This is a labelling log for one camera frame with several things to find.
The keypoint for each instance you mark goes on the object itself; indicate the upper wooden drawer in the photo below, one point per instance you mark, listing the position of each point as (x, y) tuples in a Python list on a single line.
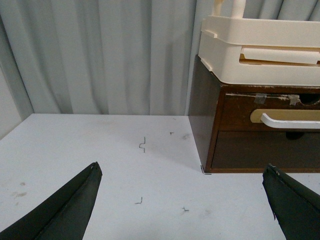
[(243, 111)]

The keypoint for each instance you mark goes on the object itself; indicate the dark brown wooden cabinet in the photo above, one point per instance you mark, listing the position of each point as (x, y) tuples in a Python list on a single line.
[(207, 102)]

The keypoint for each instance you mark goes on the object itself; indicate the wooden drawer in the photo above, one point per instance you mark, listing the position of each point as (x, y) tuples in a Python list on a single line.
[(243, 111), (252, 151)]

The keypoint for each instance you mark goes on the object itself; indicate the grey curtain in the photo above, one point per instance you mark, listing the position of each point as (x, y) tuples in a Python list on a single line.
[(105, 57)]

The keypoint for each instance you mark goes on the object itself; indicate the white drawer handle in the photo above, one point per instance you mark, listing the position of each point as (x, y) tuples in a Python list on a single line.
[(289, 124)]

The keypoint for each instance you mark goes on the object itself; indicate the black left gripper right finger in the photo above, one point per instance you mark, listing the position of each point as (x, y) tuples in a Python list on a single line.
[(295, 206)]

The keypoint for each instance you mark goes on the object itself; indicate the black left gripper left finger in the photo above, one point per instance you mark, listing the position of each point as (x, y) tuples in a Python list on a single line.
[(64, 215)]

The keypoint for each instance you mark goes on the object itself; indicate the lower wooden drawer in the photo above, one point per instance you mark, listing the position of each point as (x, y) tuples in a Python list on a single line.
[(252, 151)]

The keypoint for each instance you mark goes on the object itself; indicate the cream plastic post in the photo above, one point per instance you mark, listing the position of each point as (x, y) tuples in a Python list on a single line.
[(217, 6)]

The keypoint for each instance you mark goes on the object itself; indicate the cream plastic organizer tray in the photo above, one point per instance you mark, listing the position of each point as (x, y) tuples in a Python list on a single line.
[(249, 51)]

